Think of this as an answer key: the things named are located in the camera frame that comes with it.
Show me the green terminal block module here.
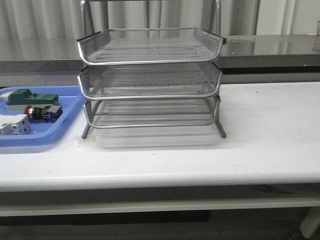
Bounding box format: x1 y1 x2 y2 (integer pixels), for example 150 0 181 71
7 88 60 110

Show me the white circuit breaker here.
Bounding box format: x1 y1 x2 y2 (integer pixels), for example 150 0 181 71
0 114 30 136

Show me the blue plastic tray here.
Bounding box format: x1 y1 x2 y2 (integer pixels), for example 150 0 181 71
0 85 85 147

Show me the silver rack frame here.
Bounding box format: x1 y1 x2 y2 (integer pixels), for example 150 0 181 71
79 0 228 140

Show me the grey stone counter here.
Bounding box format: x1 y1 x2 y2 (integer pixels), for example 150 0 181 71
0 34 320 74

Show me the red emergency stop button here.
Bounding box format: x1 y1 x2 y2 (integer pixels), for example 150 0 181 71
24 105 63 122

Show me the silver mesh tray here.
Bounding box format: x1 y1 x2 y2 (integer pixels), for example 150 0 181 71
77 27 225 66
77 62 223 100
83 97 220 129

